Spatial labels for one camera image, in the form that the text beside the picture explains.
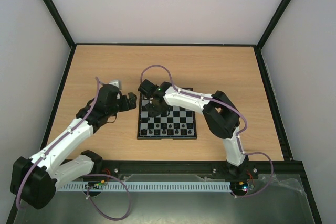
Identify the black frame post right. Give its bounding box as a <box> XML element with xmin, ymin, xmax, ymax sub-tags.
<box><xmin>257</xmin><ymin>0</ymin><xmax>291</xmax><ymax>51</ymax></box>

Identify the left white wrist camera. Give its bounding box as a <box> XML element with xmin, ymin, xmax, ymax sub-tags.
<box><xmin>109</xmin><ymin>80</ymin><xmax>122</xmax><ymax>90</ymax></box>

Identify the black magnetic chess board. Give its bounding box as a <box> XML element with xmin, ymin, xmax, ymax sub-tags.
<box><xmin>137</xmin><ymin>94</ymin><xmax>197</xmax><ymax>140</ymax></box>

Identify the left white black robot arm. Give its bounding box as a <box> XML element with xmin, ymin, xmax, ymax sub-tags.
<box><xmin>10</xmin><ymin>80</ymin><xmax>137</xmax><ymax>209</ymax></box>

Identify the light blue slotted cable duct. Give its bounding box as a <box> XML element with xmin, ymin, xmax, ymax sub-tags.
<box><xmin>58</xmin><ymin>181</ymin><xmax>231</xmax><ymax>193</ymax></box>

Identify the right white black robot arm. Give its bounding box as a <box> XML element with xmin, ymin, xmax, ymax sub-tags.
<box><xmin>138</xmin><ymin>79</ymin><xmax>248</xmax><ymax>178</ymax></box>

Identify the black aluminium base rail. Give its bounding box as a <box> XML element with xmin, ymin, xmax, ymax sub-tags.
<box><xmin>70</xmin><ymin>159</ymin><xmax>305</xmax><ymax>180</ymax></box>

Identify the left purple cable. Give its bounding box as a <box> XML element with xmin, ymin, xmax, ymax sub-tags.
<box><xmin>16</xmin><ymin>76</ymin><xmax>132</xmax><ymax>220</ymax></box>

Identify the black frame post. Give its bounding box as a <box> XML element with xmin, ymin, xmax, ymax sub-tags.
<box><xmin>43</xmin><ymin>0</ymin><xmax>76</xmax><ymax>48</ymax></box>
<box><xmin>257</xmin><ymin>0</ymin><xmax>291</xmax><ymax>51</ymax></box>

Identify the black frame post left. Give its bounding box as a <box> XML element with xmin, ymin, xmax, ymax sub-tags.
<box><xmin>43</xmin><ymin>0</ymin><xmax>76</xmax><ymax>48</ymax></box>

